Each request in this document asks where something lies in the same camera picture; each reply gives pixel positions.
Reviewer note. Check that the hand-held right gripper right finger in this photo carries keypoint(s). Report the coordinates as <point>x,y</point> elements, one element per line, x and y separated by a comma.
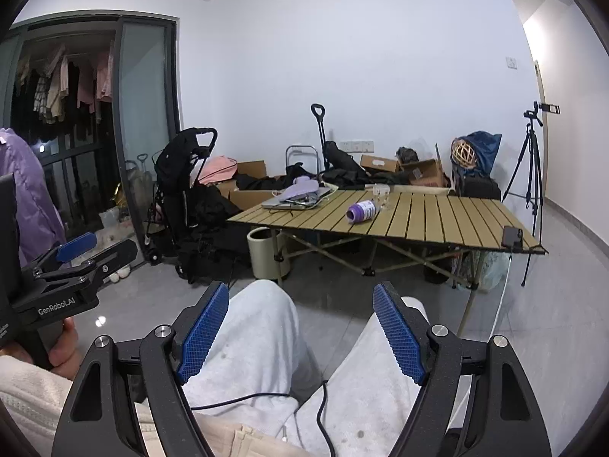
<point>399,335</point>

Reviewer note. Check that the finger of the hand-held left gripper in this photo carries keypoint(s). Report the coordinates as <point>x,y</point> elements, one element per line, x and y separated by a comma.
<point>116,256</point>
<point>76,246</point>

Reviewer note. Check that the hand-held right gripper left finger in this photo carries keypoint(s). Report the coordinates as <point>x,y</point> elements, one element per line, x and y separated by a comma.
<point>204,333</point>

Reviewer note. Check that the person's left forearm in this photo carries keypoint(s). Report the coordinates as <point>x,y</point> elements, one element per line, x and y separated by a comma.
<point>33,402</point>

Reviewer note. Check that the person's left hand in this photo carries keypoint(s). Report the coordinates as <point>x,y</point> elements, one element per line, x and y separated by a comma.
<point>64,350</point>

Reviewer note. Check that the white slippers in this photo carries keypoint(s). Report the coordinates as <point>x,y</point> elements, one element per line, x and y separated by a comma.
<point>116,276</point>

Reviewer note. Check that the person's left leg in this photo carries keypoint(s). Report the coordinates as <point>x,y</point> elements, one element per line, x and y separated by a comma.
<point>257,342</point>

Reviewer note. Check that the person's leg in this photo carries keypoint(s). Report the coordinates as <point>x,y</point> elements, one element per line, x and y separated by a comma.
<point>257,342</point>
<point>371,390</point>

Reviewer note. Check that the person's right leg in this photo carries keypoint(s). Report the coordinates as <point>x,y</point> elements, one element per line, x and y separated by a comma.
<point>371,390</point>

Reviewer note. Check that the purple jacket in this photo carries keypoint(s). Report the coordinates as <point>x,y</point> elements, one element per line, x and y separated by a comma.
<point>28,190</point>

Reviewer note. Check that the white trash bin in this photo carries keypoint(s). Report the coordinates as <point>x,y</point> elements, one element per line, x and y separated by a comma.
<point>264,252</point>

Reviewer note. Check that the beige jacket hem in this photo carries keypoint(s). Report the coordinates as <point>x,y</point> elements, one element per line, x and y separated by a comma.
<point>228,438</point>

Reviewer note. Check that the black stroller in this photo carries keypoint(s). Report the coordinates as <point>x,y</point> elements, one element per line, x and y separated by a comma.
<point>183,166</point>

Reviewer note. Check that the plastic bag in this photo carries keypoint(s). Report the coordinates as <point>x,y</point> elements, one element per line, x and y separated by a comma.
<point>490,269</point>

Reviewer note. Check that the wooden slat folding table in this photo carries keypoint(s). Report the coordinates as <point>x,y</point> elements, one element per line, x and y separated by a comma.
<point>428,219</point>

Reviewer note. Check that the purple bottle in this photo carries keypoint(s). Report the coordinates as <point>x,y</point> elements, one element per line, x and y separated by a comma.
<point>361,212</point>

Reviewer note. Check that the pink cloth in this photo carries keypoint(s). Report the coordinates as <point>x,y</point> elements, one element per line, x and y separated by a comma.
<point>219,169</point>

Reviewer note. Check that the sliding glass door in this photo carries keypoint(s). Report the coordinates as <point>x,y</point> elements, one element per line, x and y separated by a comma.
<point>142,119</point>

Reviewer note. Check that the clear plastic cup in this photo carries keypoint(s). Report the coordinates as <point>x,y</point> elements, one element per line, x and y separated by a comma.
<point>381,196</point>

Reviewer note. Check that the cardboard box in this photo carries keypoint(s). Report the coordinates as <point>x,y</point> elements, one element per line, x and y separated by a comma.
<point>378,164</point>
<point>252,169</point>
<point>252,198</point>
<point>423,174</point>

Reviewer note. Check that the black smartphone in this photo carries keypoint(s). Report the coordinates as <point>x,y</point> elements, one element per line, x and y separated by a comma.
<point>512,238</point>

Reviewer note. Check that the silver laptop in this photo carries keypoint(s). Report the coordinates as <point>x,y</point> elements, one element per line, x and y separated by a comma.
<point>295,203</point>

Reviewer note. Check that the row of hanging clothes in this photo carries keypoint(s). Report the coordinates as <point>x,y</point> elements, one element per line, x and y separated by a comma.
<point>57,85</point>

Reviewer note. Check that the black suitcase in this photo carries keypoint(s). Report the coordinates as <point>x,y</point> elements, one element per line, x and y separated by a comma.
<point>480,188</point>

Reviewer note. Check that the pile of black clothes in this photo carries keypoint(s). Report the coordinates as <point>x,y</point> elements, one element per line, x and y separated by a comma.
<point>347,174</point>

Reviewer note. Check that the purple cloth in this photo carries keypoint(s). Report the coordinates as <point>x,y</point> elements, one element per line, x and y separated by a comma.
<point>299,186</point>

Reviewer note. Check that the woven rattan helmet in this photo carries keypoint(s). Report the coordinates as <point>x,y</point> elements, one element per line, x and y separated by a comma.
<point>464,153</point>

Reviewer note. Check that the blue bag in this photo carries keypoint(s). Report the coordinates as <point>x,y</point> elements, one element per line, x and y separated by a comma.
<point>487,150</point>

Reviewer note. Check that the black tripod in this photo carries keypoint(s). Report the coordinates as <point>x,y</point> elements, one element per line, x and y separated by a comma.
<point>530,166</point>

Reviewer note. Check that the wall socket strip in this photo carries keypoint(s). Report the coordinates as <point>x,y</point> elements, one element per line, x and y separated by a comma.
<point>357,144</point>

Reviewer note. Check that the metal folding frame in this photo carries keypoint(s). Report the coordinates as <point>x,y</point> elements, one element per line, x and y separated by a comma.
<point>299,152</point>

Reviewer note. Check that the wall light switch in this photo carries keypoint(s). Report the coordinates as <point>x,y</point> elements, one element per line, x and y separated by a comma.
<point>512,63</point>

